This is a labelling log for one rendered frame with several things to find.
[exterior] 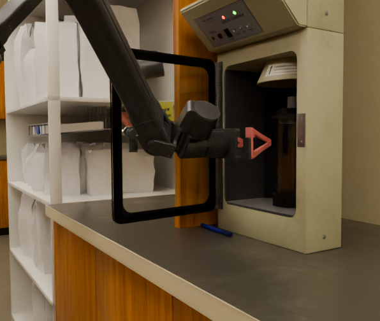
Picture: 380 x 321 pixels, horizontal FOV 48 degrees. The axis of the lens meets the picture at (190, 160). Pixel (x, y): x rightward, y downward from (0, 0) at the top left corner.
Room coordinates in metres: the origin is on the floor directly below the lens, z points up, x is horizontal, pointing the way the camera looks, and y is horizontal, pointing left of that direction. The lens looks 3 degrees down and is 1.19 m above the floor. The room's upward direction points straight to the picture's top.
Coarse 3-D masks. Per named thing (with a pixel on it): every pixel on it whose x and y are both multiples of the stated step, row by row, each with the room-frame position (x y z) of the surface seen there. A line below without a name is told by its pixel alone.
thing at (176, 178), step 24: (144, 72) 1.01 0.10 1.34; (168, 72) 1.05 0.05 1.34; (192, 72) 1.10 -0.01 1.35; (168, 96) 1.05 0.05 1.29; (192, 96) 1.10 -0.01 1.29; (144, 168) 1.01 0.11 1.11; (168, 168) 1.05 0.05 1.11; (192, 168) 1.10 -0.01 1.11; (144, 192) 1.01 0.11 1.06; (168, 192) 1.05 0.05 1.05; (192, 192) 1.10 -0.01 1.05
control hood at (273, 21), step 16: (208, 0) 1.00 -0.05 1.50; (224, 0) 0.96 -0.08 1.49; (256, 0) 0.90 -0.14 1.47; (272, 0) 0.87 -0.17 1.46; (288, 0) 0.86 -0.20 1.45; (304, 0) 0.89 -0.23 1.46; (192, 16) 1.08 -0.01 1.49; (256, 16) 0.94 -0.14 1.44; (272, 16) 0.91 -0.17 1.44; (288, 16) 0.88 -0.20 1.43; (304, 16) 0.89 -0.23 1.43; (272, 32) 0.95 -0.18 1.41; (208, 48) 1.14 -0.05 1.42; (224, 48) 1.10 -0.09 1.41
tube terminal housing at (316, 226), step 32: (320, 0) 0.91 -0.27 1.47; (288, 32) 0.94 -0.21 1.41; (320, 32) 0.91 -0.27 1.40; (224, 64) 1.14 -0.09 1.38; (256, 64) 1.10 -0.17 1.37; (320, 64) 0.91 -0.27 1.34; (320, 96) 0.91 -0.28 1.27; (320, 128) 0.91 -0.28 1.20; (320, 160) 0.91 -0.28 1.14; (320, 192) 0.91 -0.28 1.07; (224, 224) 1.14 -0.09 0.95; (256, 224) 1.03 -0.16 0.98; (288, 224) 0.94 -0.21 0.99; (320, 224) 0.91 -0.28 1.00
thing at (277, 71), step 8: (272, 64) 1.02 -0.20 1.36; (280, 64) 1.01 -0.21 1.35; (288, 64) 0.99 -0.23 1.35; (296, 64) 0.99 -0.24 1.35; (264, 72) 1.04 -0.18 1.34; (272, 72) 1.01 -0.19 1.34; (280, 72) 1.00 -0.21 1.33; (288, 72) 0.99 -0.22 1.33; (296, 72) 0.98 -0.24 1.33; (264, 80) 1.02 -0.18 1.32; (272, 80) 1.00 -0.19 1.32; (280, 80) 1.14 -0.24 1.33; (288, 80) 1.14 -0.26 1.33; (296, 80) 1.13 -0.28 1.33
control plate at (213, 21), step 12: (240, 0) 0.93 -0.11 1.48; (216, 12) 1.01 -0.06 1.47; (228, 12) 0.98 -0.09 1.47; (240, 12) 0.96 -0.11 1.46; (204, 24) 1.07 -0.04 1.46; (216, 24) 1.04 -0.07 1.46; (228, 24) 1.01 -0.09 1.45; (240, 24) 0.99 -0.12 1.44; (252, 24) 0.96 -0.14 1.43; (216, 36) 1.08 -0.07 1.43; (240, 36) 1.02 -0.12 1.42
